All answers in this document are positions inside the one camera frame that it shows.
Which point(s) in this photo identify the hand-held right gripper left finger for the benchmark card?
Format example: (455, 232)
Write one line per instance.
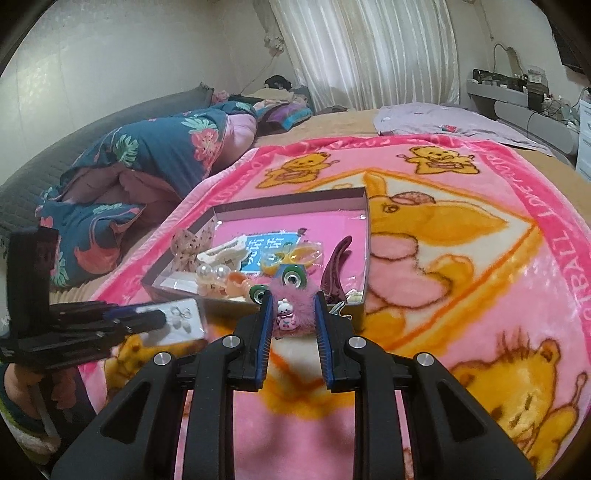
(265, 341)

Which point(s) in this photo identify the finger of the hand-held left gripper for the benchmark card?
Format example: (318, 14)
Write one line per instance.
(92, 314)
(143, 322)

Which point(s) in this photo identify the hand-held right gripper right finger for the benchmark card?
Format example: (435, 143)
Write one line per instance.
(323, 346)

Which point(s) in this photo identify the earring card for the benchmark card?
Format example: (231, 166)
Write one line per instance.
(184, 318)

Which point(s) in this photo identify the pink fluffy hair clip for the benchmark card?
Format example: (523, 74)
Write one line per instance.
(295, 300)

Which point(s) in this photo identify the pearl hair clip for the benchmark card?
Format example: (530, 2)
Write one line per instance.
(212, 277)

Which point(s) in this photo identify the white hair claw clip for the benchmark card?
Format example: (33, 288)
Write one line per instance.
(221, 251)

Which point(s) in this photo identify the grey cardboard box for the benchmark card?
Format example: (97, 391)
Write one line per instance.
(286, 205)

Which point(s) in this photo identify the silver snap hair clip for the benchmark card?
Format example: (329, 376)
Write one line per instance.
(340, 310)

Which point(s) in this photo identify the maroon hair claw clip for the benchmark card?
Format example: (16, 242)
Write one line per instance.
(337, 267)

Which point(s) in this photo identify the pink book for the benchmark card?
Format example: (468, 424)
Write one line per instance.
(258, 247)

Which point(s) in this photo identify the pink bear printed blanket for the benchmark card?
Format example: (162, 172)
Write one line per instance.
(461, 240)

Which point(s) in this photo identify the blue floral quilt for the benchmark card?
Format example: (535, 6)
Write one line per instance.
(152, 147)

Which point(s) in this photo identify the purple pillow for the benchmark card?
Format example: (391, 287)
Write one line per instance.
(288, 115)

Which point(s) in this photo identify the lavender cloth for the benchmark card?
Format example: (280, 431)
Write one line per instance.
(443, 122)

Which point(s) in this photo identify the dark clothing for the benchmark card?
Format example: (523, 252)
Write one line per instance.
(278, 82)

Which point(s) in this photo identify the white curtain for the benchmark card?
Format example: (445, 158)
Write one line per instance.
(369, 50)

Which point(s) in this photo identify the grey dresser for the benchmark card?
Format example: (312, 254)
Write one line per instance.
(512, 104)

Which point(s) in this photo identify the white drawer cabinet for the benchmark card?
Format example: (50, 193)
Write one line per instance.
(584, 138)

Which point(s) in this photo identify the black television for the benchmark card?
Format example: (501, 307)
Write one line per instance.
(572, 44)

